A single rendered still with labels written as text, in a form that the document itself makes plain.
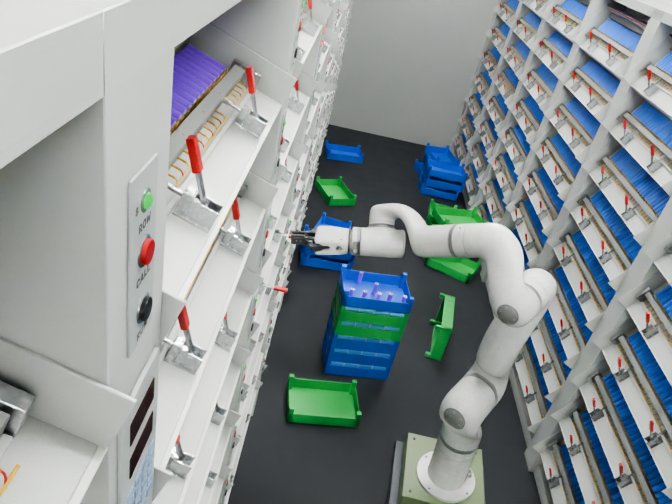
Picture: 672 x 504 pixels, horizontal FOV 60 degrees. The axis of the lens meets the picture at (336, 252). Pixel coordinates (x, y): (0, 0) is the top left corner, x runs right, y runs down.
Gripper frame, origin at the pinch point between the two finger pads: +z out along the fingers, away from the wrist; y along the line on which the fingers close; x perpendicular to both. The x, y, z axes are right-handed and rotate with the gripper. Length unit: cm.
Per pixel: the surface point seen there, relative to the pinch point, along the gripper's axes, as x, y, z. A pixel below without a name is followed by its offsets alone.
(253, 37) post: 67, -54, 0
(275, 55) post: 65, -54, -4
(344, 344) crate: -82, 49, -14
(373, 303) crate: -59, 50, -25
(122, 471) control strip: 53, -123, -4
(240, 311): 18, -61, 3
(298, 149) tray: 21.5, 15.6, 1.9
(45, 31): 82, -128, -9
